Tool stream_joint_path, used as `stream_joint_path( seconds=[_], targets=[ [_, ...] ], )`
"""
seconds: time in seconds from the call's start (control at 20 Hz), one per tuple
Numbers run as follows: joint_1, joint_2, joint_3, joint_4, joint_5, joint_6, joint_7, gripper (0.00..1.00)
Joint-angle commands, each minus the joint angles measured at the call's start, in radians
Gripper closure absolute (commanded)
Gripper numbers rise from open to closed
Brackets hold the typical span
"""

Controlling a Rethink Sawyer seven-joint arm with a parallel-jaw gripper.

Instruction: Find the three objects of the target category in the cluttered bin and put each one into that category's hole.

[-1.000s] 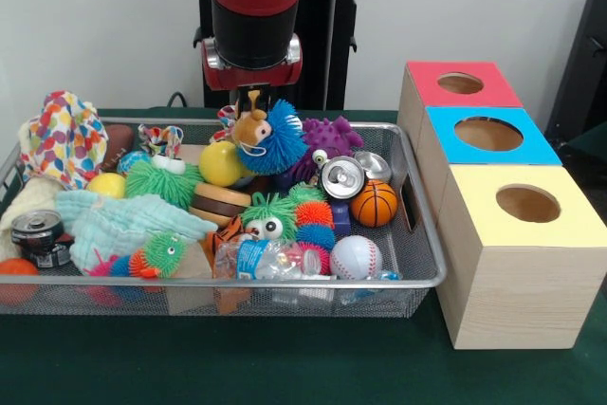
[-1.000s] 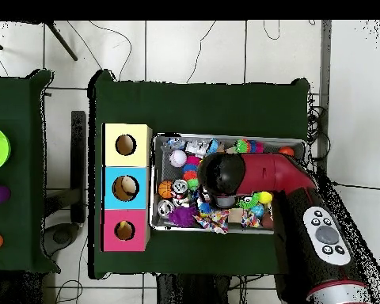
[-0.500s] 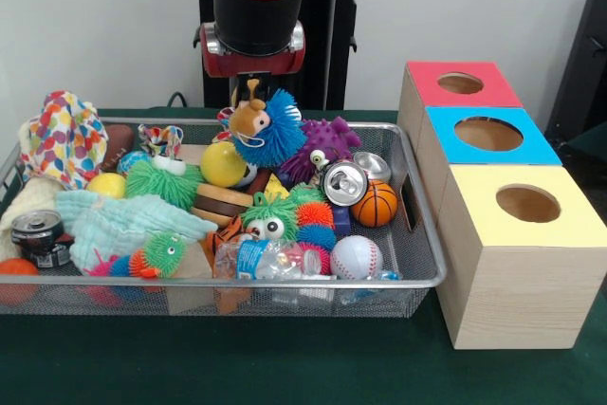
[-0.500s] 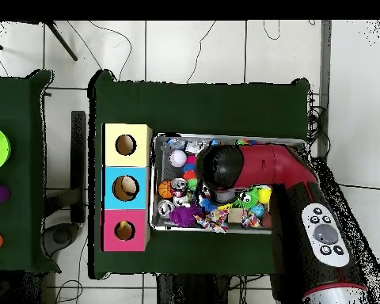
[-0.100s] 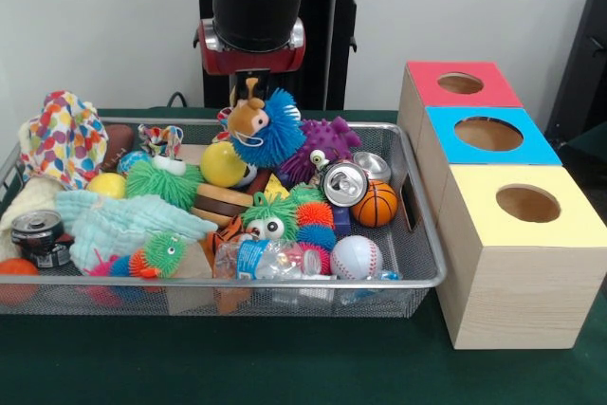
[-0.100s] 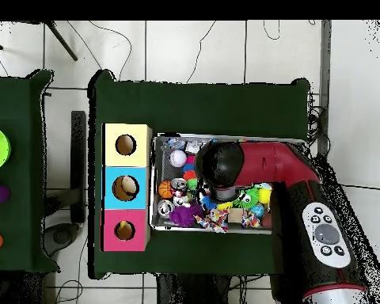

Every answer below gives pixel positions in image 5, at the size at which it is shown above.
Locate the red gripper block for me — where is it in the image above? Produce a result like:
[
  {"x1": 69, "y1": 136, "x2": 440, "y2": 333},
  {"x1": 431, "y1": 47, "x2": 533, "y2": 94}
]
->
[{"x1": 196, "y1": 19, "x2": 308, "y2": 94}]

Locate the brown monkey plush toy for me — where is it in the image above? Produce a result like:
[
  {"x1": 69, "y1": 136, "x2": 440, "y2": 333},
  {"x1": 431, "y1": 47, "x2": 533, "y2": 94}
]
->
[{"x1": 226, "y1": 84, "x2": 267, "y2": 146}]

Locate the blue fuzzy ball toy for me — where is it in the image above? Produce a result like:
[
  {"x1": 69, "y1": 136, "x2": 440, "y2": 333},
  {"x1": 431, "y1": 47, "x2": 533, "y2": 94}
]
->
[{"x1": 231, "y1": 88, "x2": 307, "y2": 169}]

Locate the crushed red soda can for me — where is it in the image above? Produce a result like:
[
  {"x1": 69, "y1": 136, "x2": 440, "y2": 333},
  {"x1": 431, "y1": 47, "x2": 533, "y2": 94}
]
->
[{"x1": 322, "y1": 160, "x2": 370, "y2": 207}]

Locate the crushed clear plastic bottle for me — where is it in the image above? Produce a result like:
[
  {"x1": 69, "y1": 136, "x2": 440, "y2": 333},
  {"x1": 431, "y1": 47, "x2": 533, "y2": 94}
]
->
[{"x1": 212, "y1": 236, "x2": 333, "y2": 282}]

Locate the shallow clear mesh bin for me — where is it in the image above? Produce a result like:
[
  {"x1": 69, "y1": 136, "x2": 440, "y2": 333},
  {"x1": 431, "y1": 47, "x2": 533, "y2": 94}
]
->
[{"x1": 0, "y1": 116, "x2": 448, "y2": 317}]

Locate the wooden box with three holes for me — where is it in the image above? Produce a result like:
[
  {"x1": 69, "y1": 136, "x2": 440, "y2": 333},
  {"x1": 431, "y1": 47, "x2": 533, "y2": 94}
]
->
[{"x1": 396, "y1": 61, "x2": 607, "y2": 351}]

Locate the toy hamburger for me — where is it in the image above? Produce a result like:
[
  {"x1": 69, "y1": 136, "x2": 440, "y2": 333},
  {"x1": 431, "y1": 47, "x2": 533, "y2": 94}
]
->
[{"x1": 192, "y1": 181, "x2": 255, "y2": 229}]

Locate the small toy basketball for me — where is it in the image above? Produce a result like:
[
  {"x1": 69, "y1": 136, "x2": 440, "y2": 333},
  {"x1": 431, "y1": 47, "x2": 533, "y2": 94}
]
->
[{"x1": 350, "y1": 180, "x2": 398, "y2": 229}]

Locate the mint green cloth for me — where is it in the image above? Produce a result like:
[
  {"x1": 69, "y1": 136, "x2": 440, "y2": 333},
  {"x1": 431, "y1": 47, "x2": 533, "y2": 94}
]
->
[{"x1": 55, "y1": 189, "x2": 219, "y2": 276}]

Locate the colourful dotted cloth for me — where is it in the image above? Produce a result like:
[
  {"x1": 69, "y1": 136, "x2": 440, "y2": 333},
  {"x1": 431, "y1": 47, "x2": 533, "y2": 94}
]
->
[{"x1": 18, "y1": 90, "x2": 111, "y2": 191}]

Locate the white dimpled ball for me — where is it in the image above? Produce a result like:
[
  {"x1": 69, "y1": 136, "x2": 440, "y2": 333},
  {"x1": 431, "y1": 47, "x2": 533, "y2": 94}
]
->
[{"x1": 329, "y1": 235, "x2": 383, "y2": 282}]

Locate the black soda can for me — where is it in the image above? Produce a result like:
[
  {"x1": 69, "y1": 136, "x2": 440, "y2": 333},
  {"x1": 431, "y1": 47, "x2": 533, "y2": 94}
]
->
[{"x1": 9, "y1": 209, "x2": 75, "y2": 269}]

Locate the dark green tablecloth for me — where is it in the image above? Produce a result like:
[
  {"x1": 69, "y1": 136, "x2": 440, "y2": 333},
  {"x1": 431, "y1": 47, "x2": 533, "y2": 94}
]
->
[
  {"x1": 0, "y1": 107, "x2": 607, "y2": 405},
  {"x1": 562, "y1": 120, "x2": 607, "y2": 174}
]

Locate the black monitor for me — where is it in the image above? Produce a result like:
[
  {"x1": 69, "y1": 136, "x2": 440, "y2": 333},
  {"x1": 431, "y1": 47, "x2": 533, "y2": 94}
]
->
[{"x1": 543, "y1": 0, "x2": 607, "y2": 140}]

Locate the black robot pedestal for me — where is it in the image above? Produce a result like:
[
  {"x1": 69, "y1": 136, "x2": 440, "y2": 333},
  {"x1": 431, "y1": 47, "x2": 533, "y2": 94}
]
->
[{"x1": 183, "y1": 0, "x2": 381, "y2": 111}]

